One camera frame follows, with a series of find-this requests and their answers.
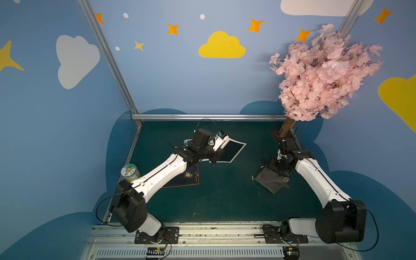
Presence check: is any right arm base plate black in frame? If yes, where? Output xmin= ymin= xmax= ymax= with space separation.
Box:
xmin=262 ymin=224 xmax=309 ymax=245

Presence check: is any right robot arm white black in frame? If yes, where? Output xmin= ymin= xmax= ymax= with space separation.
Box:
xmin=268 ymin=137 xmax=367 ymax=244

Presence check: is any grey blue wiping cloth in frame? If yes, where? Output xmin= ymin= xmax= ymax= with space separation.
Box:
xmin=253 ymin=166 xmax=290 ymax=194

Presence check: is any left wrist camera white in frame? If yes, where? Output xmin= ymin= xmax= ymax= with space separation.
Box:
xmin=213 ymin=131 xmax=230 ymax=151

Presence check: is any left controller board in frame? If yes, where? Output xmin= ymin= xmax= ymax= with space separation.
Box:
xmin=145 ymin=247 xmax=167 ymax=258

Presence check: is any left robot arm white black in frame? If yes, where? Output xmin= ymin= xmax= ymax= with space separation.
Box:
xmin=109 ymin=129 xmax=230 ymax=236

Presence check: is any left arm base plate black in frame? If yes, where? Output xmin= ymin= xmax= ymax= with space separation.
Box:
xmin=134 ymin=226 xmax=179 ymax=244

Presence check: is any pink cherry blossom tree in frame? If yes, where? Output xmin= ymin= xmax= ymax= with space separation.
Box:
xmin=269 ymin=24 xmax=383 ymax=139

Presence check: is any red framed drawing tablet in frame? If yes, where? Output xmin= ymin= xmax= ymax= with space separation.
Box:
xmin=162 ymin=164 xmax=199 ymax=189

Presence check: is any right controller board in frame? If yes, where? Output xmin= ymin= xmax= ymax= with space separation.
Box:
xmin=283 ymin=247 xmax=300 ymax=260

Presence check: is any aluminium mounting rail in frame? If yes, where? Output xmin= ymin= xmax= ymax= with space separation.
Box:
xmin=81 ymin=222 xmax=362 ymax=260

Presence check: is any white framed drawing tablet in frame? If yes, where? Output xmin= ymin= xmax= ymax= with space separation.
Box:
xmin=195 ymin=136 xmax=246 ymax=164

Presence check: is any controller board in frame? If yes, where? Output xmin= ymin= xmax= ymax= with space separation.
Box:
xmin=145 ymin=247 xmax=167 ymax=258
xmin=283 ymin=247 xmax=300 ymax=260

